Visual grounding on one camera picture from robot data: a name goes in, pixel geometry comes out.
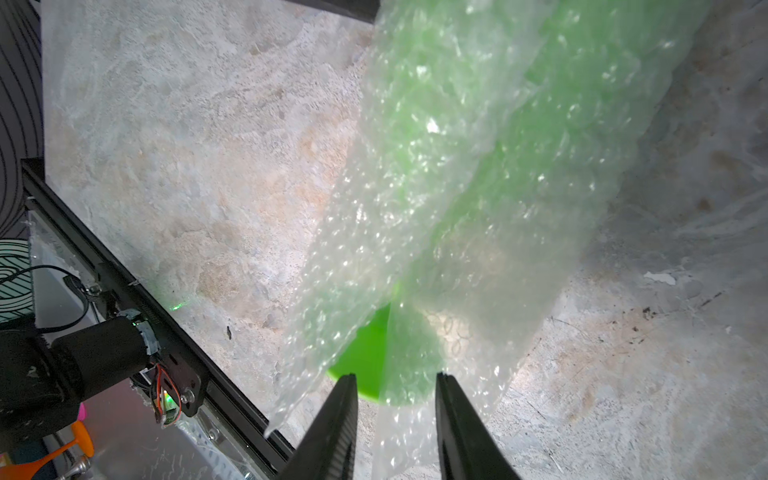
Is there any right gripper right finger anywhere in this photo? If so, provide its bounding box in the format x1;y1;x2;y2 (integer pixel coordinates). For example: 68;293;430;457
435;373;521;480

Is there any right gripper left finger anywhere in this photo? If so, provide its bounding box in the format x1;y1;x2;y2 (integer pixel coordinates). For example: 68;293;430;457
278;374;359;480

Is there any clear bubble wrap sheet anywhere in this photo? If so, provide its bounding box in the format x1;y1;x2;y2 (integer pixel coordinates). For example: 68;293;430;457
269;1;709;477

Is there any green plastic wine glass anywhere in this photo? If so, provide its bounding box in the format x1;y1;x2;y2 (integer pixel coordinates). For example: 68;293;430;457
330;1;708;407

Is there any orange plastic wine glass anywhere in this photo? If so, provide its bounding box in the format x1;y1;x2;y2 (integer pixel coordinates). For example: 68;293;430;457
1;420;95;480

